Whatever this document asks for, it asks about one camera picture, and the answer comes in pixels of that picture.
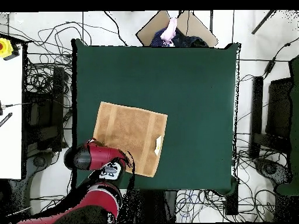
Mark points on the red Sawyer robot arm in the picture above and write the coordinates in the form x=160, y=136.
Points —
x=98, y=168

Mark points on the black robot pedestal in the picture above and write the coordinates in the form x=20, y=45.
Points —
x=158, y=205

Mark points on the blue dotted garment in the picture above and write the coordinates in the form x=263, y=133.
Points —
x=157, y=38

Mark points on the dark green tablecloth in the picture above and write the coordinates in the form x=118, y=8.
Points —
x=186, y=93

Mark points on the pink garment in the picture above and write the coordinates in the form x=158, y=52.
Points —
x=170, y=30

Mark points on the white side table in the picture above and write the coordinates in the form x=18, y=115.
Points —
x=10, y=140

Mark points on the black rod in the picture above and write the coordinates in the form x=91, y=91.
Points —
x=261, y=23

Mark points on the black flat box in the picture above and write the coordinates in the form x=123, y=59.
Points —
x=280, y=107

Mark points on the tan terry towel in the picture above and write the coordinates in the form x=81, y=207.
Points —
x=130, y=135

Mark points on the black upright bar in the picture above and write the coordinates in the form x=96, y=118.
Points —
x=257, y=105

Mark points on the brown cardboard box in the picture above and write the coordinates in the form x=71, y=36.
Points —
x=149, y=30

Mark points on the grey pedestal leg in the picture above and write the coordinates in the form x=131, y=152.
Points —
x=271, y=170
x=39, y=161

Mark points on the green cloth drape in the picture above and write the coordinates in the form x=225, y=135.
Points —
x=295, y=116

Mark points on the dark navy garment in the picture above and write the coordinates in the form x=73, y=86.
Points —
x=189, y=40

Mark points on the black ribbed strip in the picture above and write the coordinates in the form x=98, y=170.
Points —
x=5, y=119

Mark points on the yellow emergency stop button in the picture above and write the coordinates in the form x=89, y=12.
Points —
x=4, y=47

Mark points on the black floor equipment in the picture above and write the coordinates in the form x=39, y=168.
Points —
x=57, y=93

